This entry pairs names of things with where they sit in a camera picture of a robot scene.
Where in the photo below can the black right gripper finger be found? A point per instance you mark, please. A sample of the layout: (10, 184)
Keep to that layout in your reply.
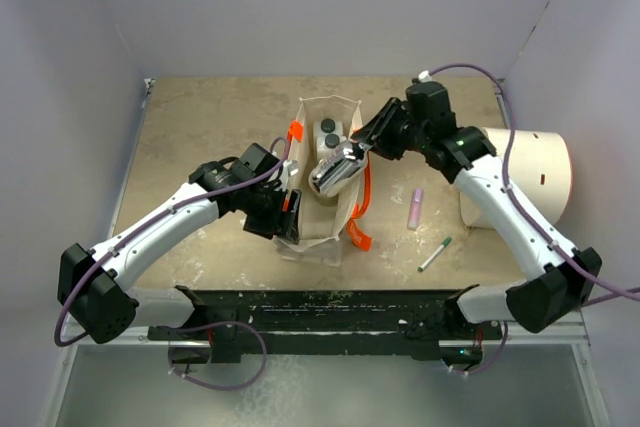
(374, 147)
(386, 123)

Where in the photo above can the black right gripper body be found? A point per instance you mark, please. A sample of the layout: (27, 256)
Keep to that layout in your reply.
(403, 135)

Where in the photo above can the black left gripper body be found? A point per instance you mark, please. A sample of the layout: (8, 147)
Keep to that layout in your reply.
(264, 209)

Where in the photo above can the shiny silver pouch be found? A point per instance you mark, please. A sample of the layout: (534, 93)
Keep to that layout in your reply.
(339, 169)

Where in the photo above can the canvas tote bag orange handles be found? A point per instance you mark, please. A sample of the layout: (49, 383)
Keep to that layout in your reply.
(322, 220)

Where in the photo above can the white bottle black cap front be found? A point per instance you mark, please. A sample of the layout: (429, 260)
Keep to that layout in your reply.
(326, 144)

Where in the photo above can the white bottle black cap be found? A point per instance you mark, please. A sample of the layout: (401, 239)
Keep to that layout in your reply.
(328, 126)
(326, 144)

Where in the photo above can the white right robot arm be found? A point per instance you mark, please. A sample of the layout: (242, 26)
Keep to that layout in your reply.
(558, 276)

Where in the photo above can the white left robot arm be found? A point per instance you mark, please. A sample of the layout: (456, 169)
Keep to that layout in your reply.
(96, 286)

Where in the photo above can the pink highlighter tube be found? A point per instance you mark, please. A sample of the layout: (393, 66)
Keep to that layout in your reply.
(414, 214)

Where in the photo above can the large white paper roll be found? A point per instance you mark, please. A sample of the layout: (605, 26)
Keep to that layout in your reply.
(539, 163)

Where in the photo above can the green white marker pen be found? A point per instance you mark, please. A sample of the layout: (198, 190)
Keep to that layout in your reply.
(434, 255)

